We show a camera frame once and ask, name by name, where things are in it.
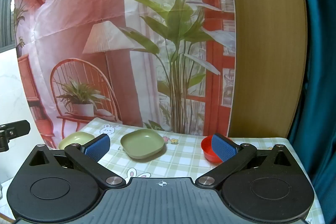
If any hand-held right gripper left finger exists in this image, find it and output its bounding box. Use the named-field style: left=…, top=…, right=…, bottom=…
left=28, top=134, right=126, bottom=190

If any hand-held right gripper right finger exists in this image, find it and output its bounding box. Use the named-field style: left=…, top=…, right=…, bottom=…
left=196, top=134, right=302, bottom=189

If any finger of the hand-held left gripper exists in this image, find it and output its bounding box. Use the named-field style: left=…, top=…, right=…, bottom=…
left=0, top=120, right=30, bottom=152

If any light green plate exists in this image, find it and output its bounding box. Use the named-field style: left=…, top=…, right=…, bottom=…
left=58, top=132, right=95, bottom=150

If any red bowl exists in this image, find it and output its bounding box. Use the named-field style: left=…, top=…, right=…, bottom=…
left=201, top=135, right=234, bottom=163

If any olive green plate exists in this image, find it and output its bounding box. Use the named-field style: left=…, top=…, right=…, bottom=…
left=120, top=129, right=165, bottom=160

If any checked rabbit print tablecloth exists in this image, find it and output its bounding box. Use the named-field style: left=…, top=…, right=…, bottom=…
left=52, top=118, right=326, bottom=224

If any wooden panel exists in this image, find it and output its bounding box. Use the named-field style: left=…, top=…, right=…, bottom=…
left=228, top=0, right=307, bottom=139

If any teal curtain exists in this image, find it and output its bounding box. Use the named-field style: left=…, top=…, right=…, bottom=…
left=289, top=0, right=336, bottom=224

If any printed room scene backdrop cloth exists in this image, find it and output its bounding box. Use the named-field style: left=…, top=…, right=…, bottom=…
left=13, top=0, right=237, bottom=148

